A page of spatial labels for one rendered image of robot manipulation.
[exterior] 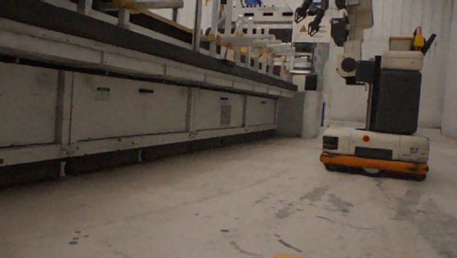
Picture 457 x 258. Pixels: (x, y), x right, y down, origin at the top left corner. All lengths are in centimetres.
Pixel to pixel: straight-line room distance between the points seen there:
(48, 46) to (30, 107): 35
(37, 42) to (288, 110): 438
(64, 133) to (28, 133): 17
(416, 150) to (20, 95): 218
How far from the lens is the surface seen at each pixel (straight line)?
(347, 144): 268
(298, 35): 546
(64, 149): 191
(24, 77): 179
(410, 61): 273
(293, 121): 553
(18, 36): 148
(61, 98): 191
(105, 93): 216
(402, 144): 268
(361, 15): 297
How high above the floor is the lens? 40
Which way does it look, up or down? 3 degrees down
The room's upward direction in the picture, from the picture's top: 4 degrees clockwise
